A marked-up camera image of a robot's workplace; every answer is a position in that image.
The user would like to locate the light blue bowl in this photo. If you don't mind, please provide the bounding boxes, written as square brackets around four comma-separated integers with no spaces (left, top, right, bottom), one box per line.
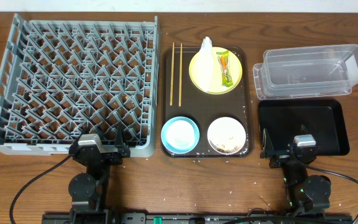
[160,116,200,154]

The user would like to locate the wooden chopstick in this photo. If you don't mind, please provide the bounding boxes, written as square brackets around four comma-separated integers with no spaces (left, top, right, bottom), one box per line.
[178,43,183,107]
[170,42,175,106]

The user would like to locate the white pink bowl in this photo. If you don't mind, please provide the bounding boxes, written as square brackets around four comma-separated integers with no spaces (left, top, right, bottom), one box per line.
[207,117,247,155]

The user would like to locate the grey dishwasher rack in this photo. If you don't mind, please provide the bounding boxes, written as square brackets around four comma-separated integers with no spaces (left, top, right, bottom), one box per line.
[0,15,160,157]

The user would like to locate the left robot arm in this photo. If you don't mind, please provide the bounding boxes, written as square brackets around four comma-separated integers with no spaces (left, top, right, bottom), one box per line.
[68,125,131,223]

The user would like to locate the black waste tray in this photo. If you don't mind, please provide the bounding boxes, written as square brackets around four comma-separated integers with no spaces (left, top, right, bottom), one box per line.
[258,99,350,156]

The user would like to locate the clear plastic bin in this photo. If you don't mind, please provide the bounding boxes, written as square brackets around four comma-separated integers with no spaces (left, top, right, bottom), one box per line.
[253,44,358,100]

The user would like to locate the yellow round plate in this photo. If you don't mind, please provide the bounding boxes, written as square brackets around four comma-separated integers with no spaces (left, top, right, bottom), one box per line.
[189,47,242,95]

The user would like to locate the green orange snack wrapper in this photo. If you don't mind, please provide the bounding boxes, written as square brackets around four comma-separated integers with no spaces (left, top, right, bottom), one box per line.
[216,50,233,87]

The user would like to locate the white napkin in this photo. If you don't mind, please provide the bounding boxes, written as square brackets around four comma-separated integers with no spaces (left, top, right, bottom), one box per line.
[195,37,214,92]

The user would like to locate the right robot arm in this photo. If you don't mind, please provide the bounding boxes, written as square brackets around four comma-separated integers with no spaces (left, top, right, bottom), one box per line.
[260,128,331,217]

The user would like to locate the dark brown serving tray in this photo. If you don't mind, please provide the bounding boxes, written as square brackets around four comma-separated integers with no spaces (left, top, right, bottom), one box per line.
[161,46,254,158]

